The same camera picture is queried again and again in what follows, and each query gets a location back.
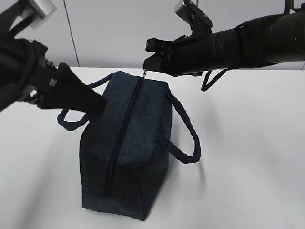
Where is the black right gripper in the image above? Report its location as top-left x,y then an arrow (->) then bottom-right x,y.
143,28 -> 241,77

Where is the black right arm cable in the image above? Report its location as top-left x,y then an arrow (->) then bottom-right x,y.
200,68 -> 229,92

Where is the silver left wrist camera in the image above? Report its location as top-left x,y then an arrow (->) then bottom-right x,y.
0,0 -> 57,36

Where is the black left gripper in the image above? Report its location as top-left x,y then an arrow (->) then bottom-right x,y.
0,38 -> 107,115

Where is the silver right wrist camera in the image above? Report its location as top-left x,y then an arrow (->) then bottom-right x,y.
174,0 -> 213,37

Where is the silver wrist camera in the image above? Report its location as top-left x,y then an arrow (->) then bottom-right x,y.
174,0 -> 213,37
0,0 -> 57,36

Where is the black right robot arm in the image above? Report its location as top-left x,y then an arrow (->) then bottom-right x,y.
143,0 -> 305,77

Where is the dark navy lunch bag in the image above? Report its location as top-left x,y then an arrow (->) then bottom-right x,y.
57,71 -> 201,220

